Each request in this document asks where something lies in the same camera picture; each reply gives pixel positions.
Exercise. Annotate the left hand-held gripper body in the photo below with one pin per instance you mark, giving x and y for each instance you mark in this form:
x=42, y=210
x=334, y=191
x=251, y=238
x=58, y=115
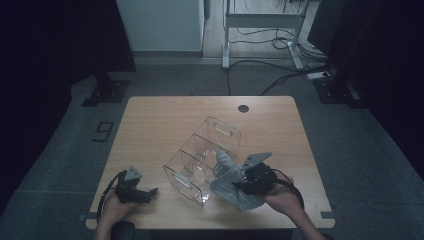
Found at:
x=128, y=191

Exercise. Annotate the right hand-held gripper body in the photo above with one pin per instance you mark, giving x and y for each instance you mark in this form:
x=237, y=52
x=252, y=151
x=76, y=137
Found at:
x=258, y=178

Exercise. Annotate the grey striped cloth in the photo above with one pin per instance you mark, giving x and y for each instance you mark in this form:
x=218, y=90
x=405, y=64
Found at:
x=230, y=193

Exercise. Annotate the clear acrylic divided organizer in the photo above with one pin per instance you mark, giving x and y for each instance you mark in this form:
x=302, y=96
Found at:
x=196, y=160

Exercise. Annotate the person's left hand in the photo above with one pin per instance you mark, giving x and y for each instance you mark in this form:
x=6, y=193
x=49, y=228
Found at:
x=113, y=210

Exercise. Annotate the person's right hand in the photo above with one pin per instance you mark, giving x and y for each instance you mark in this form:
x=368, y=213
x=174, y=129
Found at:
x=283, y=200

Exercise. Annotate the black round table grommet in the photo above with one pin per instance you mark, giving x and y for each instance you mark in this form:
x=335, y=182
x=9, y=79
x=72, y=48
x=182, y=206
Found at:
x=243, y=108

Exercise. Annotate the black stand base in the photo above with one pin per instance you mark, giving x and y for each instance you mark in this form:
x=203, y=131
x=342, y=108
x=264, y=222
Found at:
x=108, y=91
x=336, y=93

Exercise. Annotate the white power strip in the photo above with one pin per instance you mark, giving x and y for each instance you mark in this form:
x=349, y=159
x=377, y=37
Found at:
x=318, y=75

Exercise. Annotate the dark curtain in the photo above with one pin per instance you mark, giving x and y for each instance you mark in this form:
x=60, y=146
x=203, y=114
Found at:
x=50, y=66
x=383, y=66

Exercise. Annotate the white cabinet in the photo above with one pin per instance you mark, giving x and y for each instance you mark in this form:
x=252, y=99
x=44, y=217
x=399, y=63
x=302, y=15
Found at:
x=160, y=23

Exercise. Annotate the white metal desk frame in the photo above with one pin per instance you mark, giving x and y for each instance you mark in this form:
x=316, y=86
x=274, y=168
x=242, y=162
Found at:
x=263, y=20

